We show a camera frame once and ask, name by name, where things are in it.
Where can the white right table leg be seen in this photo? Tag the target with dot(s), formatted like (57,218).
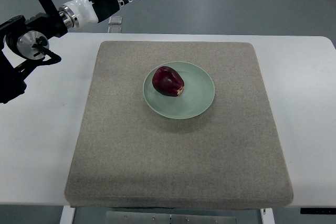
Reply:
(267,216)

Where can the beige fabric mat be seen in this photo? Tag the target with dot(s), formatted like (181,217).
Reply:
(127,155)

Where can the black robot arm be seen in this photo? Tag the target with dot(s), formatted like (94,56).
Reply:
(29,39)

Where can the upper floor outlet plate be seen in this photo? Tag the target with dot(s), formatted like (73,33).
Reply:
(115,20)

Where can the white table leg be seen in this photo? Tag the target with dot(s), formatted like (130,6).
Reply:
(267,216)
(67,215)

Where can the floor outlet plate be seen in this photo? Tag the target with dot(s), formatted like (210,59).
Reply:
(114,29)
(115,20)

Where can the white left table leg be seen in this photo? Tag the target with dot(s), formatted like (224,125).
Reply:
(67,215)

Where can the black table control panel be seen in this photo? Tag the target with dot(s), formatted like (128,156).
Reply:
(318,211)

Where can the metal table base plate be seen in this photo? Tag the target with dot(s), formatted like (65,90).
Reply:
(115,217)

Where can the lower floor outlet plate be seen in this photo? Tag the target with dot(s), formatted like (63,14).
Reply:
(114,29)

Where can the green plate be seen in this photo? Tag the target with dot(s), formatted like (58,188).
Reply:
(197,96)

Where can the red apple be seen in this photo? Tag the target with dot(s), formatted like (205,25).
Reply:
(168,82)

